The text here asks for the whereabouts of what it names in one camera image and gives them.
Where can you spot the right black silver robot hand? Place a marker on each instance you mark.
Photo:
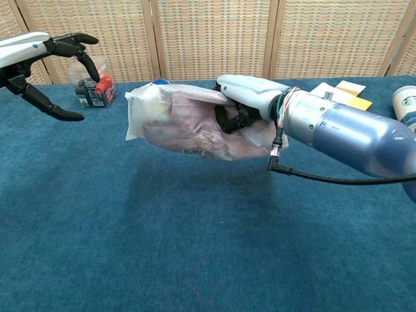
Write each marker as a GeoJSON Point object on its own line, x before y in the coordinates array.
{"type": "Point", "coordinates": [250, 91]}

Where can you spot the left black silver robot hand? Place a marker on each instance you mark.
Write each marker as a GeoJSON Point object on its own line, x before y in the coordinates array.
{"type": "Point", "coordinates": [19, 48]}

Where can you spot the pink floral clothes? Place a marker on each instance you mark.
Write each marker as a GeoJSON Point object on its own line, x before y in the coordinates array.
{"type": "Point", "coordinates": [191, 126]}

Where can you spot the white translucent plastic bag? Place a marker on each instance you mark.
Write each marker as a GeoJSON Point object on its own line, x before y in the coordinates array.
{"type": "Point", "coordinates": [146, 107]}

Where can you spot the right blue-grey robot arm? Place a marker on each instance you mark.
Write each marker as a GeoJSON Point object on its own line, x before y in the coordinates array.
{"type": "Point", "coordinates": [351, 130]}

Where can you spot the woven rattan folding screen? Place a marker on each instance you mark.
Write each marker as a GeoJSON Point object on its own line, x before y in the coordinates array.
{"type": "Point", "coordinates": [211, 39]}

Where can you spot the blue white soda can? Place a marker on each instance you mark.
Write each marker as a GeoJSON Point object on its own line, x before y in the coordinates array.
{"type": "Point", "coordinates": [161, 82]}

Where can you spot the clear box with red items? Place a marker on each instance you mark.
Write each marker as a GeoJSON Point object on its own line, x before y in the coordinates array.
{"type": "Point", "coordinates": [104, 92]}

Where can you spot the white brown paper card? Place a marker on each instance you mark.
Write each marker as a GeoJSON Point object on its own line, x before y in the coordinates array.
{"type": "Point", "coordinates": [352, 88]}

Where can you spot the white yellow booklet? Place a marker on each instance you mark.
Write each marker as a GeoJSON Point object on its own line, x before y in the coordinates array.
{"type": "Point", "coordinates": [360, 104]}

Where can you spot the white Starbucks cup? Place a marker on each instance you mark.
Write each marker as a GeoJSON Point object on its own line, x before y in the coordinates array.
{"type": "Point", "coordinates": [406, 107]}

